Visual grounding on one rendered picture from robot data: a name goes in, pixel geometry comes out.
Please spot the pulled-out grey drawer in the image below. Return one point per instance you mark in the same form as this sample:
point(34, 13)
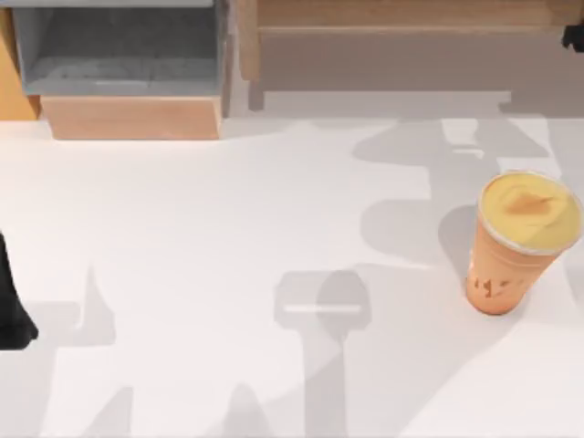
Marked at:
point(123, 55)

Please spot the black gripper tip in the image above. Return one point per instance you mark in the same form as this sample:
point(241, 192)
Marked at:
point(11, 315)

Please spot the small black gripper part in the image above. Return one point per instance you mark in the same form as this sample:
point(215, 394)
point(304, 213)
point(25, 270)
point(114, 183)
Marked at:
point(574, 36)

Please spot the orange wooden cupboard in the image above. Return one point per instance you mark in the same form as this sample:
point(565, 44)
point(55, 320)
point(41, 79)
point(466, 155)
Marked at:
point(11, 86)

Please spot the wooden open shelf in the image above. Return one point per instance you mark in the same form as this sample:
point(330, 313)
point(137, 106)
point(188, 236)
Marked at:
point(388, 41)

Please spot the orange drink cup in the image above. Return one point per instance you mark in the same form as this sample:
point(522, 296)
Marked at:
point(511, 237)

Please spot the pale wooden drawer front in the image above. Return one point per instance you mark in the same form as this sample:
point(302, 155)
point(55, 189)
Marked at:
point(130, 116)

